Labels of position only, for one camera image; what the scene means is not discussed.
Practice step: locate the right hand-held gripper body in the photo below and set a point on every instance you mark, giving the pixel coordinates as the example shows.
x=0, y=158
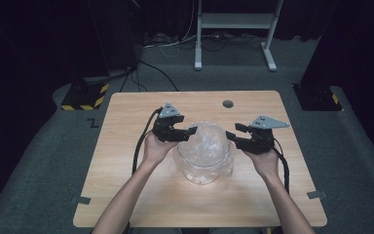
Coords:
x=261, y=136

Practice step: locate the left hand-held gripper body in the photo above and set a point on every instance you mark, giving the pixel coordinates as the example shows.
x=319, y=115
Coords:
x=165, y=125

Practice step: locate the clear plastic bag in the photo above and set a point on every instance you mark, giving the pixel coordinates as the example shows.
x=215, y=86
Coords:
x=207, y=143

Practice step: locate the clear glass bowl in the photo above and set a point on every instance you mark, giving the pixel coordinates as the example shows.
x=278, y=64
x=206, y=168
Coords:
x=201, y=178

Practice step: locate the person's left hand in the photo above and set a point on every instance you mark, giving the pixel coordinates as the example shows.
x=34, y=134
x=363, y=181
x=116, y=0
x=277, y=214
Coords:
x=157, y=149

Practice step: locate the person's right hand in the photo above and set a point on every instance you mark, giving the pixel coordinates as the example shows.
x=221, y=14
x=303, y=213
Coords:
x=266, y=162

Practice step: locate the round grey table grommet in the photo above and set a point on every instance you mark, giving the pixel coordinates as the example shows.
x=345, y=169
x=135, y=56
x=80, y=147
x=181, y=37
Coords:
x=228, y=104

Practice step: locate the black yellow striped base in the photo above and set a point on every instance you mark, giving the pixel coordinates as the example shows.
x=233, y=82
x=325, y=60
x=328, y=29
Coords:
x=318, y=97
x=84, y=96

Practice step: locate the black floor tape mark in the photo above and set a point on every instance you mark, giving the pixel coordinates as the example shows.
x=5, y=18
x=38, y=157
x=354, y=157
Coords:
x=93, y=123

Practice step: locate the grey tape piece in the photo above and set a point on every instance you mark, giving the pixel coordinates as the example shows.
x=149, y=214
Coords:
x=82, y=200
x=317, y=195

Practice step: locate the white metal stand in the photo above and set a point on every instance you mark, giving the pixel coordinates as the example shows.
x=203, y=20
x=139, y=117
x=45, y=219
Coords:
x=233, y=20

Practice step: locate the dark curtain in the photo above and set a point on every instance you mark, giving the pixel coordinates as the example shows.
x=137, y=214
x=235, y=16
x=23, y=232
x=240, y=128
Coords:
x=357, y=48
x=29, y=42

